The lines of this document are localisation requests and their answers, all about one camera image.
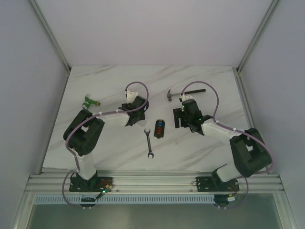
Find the black fuse box base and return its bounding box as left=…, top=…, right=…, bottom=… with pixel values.
left=154, top=119, right=165, bottom=139

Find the claw hammer black handle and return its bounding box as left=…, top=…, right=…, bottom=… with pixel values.
left=166, top=88, right=206, bottom=103

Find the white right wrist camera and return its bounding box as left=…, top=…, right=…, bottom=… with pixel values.
left=179, top=94, right=193, bottom=103

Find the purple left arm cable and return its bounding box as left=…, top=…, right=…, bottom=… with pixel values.
left=61, top=81, right=150, bottom=210

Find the white slotted cable duct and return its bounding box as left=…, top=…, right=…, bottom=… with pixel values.
left=34, top=193, right=216, bottom=205

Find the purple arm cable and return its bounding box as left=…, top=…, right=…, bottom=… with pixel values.
left=61, top=81, right=150, bottom=210
left=180, top=80, right=275, bottom=210

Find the green white connector plug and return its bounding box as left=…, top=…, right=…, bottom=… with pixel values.
left=81, top=94, right=101, bottom=110

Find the aluminium rail frame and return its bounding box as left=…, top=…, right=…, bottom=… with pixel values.
left=24, top=0, right=305, bottom=229

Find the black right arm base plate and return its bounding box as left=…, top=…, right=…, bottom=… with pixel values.
left=195, top=177, right=240, bottom=192

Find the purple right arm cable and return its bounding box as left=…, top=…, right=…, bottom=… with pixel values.
left=180, top=80, right=275, bottom=210

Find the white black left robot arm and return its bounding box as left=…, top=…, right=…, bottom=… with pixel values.
left=63, top=95, right=149, bottom=192

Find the silver open-end wrench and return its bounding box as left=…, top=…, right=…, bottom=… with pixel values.
left=144, top=129, right=154, bottom=159

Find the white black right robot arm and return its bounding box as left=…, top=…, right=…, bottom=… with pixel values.
left=173, top=99, right=272, bottom=192

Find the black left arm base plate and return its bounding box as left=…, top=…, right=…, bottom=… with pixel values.
left=69, top=175, right=113, bottom=192

